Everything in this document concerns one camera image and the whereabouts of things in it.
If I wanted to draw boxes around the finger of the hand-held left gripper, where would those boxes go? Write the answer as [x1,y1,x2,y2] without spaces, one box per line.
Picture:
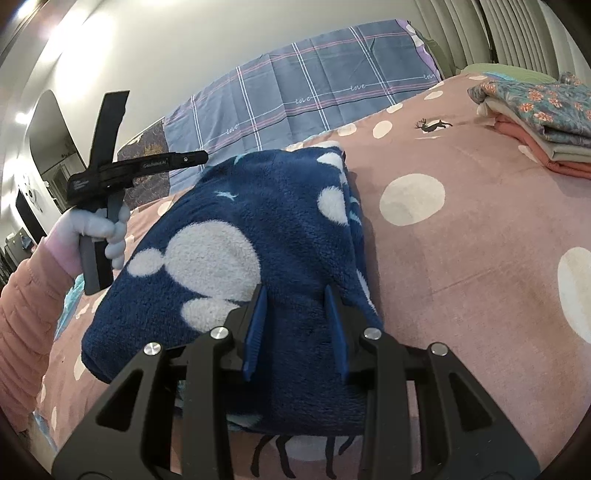
[137,150,209,179]

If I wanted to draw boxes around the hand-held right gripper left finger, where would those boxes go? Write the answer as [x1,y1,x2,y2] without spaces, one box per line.
[52,285,269,480]

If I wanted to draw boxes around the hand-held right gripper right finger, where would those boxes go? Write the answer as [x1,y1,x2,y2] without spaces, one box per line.
[324,284,541,480]

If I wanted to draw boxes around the navy fleece garment white spots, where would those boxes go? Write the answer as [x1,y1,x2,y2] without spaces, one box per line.
[81,147,385,437]

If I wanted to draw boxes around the person's left forearm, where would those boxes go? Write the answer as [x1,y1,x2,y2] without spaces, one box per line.
[0,228,84,435]

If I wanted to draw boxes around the stack of folded clothes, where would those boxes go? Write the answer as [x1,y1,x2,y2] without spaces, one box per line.
[467,71,591,148]

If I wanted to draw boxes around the person's left hand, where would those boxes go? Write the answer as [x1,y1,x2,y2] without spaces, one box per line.
[48,205,132,278]

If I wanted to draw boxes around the dark patterned pillow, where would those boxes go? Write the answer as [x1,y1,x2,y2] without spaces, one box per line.
[117,117,174,210]

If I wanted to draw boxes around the pink polka dot bed blanket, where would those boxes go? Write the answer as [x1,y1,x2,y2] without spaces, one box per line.
[34,71,591,480]

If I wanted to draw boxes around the blue plaid pillow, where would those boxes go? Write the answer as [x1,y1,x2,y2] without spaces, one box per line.
[164,18,444,197]

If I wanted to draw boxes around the folded pink garment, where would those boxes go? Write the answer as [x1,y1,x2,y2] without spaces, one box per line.
[494,115,591,181]

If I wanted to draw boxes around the purple dotted pillow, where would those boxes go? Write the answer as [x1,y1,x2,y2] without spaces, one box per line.
[405,18,445,80]

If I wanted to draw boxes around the folded cream garment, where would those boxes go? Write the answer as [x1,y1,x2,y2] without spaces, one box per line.
[478,99,591,163]

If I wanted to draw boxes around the green pillow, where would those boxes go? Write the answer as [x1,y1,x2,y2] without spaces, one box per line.
[459,62,561,86]

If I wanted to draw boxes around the cream curtain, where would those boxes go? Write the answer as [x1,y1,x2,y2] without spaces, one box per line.
[413,0,591,84]

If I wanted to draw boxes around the arched wall mirror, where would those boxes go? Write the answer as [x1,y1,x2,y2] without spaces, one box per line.
[28,90,88,213]

